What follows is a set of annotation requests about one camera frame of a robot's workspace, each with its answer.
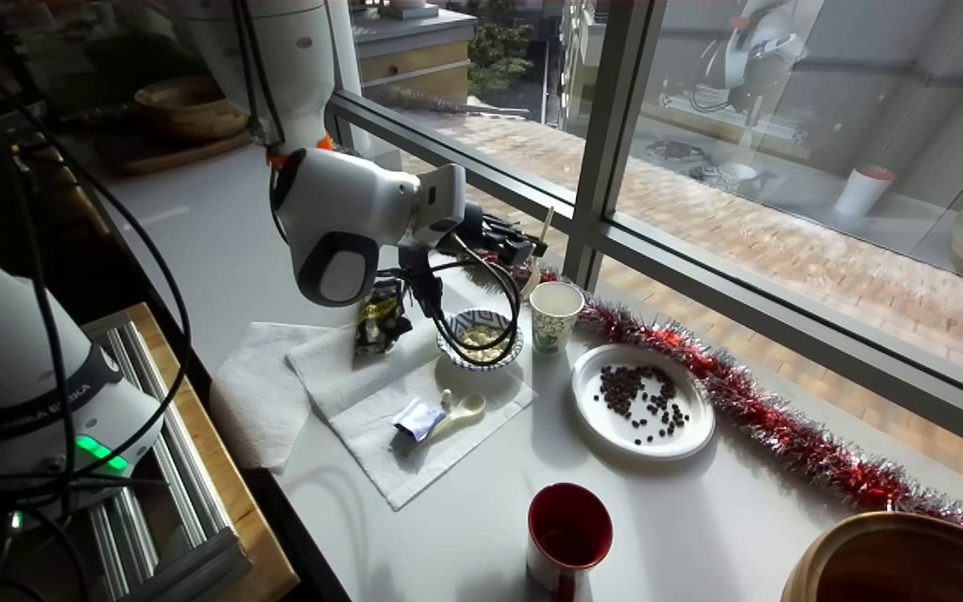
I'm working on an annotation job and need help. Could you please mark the red silver tinsel garland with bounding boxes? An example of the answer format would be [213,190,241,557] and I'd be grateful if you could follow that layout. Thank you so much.
[574,301,963,529]

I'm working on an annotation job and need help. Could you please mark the white paper towel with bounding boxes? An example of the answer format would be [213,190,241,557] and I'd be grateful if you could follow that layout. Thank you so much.
[288,307,536,510]
[210,320,322,471]

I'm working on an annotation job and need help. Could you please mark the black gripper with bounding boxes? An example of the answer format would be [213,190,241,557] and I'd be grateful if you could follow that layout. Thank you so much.
[459,203,549,277]

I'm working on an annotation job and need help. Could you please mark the cream plastic spoon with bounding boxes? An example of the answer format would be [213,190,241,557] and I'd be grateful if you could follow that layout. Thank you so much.
[427,389,486,443]

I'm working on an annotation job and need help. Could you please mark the black popcorn snack bag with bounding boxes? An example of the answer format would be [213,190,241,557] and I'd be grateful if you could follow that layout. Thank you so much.
[355,277,413,354]

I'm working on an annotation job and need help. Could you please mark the red white mug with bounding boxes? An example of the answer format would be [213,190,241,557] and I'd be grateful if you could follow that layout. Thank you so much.
[525,482,614,602]

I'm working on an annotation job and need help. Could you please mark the white paper towel upper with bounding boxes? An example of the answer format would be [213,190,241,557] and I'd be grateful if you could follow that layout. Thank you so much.
[288,307,536,510]

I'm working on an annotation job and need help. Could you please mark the large wooden bowl near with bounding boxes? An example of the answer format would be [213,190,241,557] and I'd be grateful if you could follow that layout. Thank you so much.
[778,513,963,602]

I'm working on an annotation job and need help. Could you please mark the wooden board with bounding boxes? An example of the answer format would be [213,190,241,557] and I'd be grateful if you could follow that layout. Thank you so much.
[128,304,298,602]

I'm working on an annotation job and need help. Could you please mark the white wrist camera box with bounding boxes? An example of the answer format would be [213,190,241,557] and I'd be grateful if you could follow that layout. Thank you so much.
[408,164,466,246]

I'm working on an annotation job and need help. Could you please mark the grey aluminium rail frame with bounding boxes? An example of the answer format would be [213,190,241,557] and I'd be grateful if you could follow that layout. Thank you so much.
[87,314,252,602]

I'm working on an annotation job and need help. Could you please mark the cream plastic fork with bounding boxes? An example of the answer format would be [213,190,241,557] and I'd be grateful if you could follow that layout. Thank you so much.
[521,203,555,297]

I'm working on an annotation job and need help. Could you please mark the white paper towel lower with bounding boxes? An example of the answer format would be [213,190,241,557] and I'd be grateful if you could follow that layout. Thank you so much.
[210,320,322,471]

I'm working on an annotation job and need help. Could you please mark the white paper cup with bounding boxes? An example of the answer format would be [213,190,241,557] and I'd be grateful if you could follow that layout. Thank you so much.
[527,281,585,352]

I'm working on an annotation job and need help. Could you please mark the white plate with beans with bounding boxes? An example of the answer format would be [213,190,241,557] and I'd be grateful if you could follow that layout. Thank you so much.
[572,346,715,462]

